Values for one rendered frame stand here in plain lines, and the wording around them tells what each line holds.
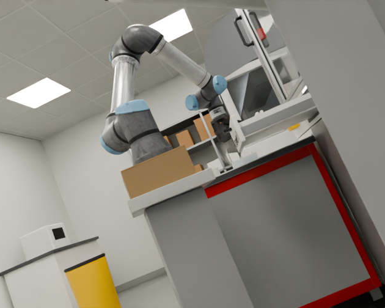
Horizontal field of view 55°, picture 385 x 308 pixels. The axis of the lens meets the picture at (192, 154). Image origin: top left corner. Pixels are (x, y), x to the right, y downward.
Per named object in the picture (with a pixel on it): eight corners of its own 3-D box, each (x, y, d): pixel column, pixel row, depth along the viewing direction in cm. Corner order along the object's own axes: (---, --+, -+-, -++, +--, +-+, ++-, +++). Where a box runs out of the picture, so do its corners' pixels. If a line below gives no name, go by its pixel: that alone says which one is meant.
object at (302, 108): (244, 137, 138) (238, 123, 139) (241, 147, 163) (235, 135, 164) (344, 95, 137) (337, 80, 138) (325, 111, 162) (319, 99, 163)
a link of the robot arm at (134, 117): (138, 132, 121) (122, 96, 123) (120, 148, 131) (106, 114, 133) (165, 126, 130) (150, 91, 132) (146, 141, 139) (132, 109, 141)
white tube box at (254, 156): (234, 170, 170) (231, 162, 171) (234, 171, 179) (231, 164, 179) (259, 159, 169) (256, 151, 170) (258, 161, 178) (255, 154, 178)
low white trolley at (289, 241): (261, 362, 148) (189, 187, 160) (250, 315, 210) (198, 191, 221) (396, 307, 147) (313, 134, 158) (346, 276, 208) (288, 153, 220)
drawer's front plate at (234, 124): (241, 142, 136) (230, 115, 138) (238, 153, 165) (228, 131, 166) (245, 140, 136) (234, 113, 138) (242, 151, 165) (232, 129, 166)
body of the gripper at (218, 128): (220, 145, 181) (211, 123, 183) (236, 138, 181) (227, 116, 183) (219, 143, 174) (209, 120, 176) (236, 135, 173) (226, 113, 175)
